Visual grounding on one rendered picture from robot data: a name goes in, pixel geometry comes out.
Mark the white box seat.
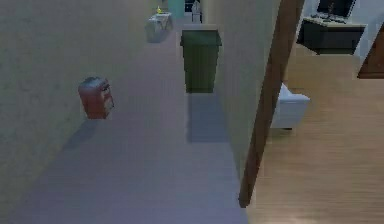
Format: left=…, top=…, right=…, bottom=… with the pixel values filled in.
left=270, top=83, right=311, bottom=130

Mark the red cylindrical bin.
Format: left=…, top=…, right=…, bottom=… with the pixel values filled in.
left=77, top=76, right=115, bottom=120

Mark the dark green tall bin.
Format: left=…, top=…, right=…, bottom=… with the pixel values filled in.
left=180, top=29, right=223, bottom=94

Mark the brown wooden furniture corner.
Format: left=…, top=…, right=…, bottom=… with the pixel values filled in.
left=357, top=31, right=384, bottom=80

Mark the pale grey small table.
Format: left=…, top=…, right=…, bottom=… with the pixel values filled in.
left=145, top=12, right=174, bottom=44

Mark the teal door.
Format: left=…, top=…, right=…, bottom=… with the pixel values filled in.
left=167, top=0, right=185, bottom=20

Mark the dark television cabinet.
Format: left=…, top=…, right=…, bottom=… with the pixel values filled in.
left=296, top=17, right=368, bottom=56

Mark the black television set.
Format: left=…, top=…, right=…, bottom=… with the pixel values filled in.
left=316, top=0, right=357, bottom=19

